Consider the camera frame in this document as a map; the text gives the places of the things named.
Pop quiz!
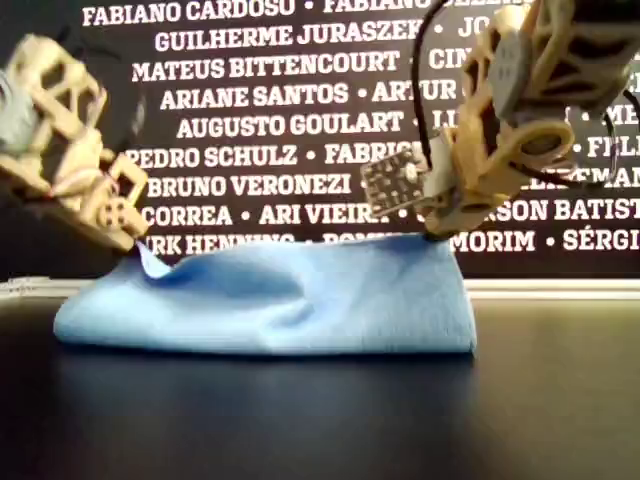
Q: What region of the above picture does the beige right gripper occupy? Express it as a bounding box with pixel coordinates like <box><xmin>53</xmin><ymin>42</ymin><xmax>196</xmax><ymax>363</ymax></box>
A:
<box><xmin>422</xmin><ymin>119</ymin><xmax>577</xmax><ymax>246</ymax></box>

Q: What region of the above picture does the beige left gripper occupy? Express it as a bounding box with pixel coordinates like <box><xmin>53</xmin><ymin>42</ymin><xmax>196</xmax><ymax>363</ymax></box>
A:
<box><xmin>19</xmin><ymin>143</ymin><xmax>152</xmax><ymax>249</ymax></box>

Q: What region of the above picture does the light blue microfibre cloth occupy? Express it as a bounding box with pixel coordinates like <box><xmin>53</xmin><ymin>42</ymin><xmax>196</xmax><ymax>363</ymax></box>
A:
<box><xmin>52</xmin><ymin>234</ymin><xmax>477</xmax><ymax>357</ymax></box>

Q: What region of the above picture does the black banner with white names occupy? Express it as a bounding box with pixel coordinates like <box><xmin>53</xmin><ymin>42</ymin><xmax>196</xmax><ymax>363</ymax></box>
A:
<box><xmin>0</xmin><ymin>0</ymin><xmax>640</xmax><ymax>280</ymax></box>

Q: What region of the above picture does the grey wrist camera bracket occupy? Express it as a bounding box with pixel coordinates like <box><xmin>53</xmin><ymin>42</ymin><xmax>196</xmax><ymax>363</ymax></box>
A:
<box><xmin>424</xmin><ymin>142</ymin><xmax>457</xmax><ymax>201</ymax></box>

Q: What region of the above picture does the black camera circuit board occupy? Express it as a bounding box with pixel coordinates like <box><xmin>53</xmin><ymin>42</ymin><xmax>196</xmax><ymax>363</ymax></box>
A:
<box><xmin>360</xmin><ymin>152</ymin><xmax>432</xmax><ymax>217</ymax></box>

